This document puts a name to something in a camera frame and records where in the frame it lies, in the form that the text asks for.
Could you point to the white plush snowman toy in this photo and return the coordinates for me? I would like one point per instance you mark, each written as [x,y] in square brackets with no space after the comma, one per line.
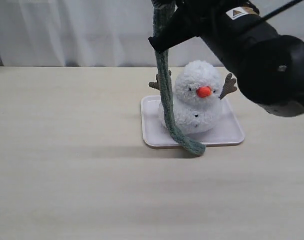
[197,96]

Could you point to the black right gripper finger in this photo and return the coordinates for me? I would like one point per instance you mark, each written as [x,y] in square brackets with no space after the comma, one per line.
[172,29]

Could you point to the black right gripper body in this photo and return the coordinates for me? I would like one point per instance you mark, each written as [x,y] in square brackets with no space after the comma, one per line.
[216,21]

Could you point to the green fuzzy scarf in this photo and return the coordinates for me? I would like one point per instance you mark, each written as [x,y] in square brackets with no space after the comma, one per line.
[167,102]

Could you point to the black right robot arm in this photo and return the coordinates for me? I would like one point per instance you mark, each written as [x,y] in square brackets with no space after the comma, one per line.
[269,66]

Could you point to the white backdrop curtain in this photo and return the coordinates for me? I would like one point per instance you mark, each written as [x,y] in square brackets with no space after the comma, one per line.
[76,33]

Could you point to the white square tray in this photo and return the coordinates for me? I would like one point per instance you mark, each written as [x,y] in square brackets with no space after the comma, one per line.
[227,132]

